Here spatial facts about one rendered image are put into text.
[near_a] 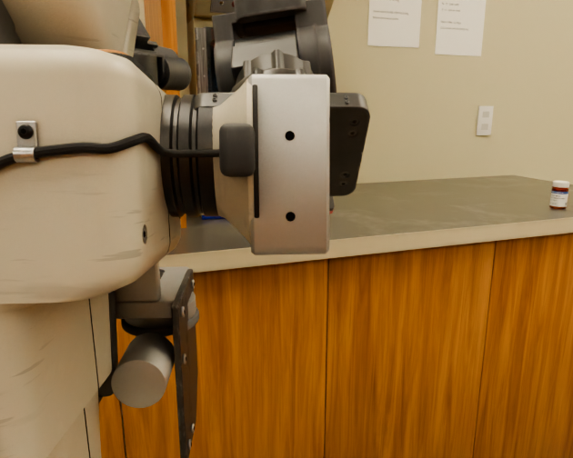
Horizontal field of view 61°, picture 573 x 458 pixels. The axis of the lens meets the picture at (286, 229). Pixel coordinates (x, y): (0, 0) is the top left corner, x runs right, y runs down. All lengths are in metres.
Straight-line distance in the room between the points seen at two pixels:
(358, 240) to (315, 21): 0.66
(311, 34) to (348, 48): 1.38
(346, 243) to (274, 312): 0.22
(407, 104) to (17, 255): 1.76
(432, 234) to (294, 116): 0.87
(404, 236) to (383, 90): 0.88
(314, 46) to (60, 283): 0.28
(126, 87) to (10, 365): 0.15
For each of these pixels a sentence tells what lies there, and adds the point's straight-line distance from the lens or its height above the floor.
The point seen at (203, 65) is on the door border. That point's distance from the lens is 1.21.
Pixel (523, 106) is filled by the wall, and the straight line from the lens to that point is 2.28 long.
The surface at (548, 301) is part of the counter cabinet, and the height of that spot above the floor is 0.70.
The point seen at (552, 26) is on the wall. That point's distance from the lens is 2.37.
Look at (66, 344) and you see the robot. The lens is 0.34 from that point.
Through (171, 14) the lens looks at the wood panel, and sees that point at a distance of 1.13.
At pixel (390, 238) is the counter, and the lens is 1.09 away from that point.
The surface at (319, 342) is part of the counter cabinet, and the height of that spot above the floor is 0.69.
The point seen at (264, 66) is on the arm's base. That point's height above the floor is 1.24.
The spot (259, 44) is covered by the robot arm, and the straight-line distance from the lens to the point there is 0.43.
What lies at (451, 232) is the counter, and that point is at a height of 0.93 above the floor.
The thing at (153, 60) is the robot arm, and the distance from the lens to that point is 0.85.
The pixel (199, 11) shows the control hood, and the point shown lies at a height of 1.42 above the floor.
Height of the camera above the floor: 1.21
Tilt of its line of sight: 14 degrees down
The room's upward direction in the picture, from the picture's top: straight up
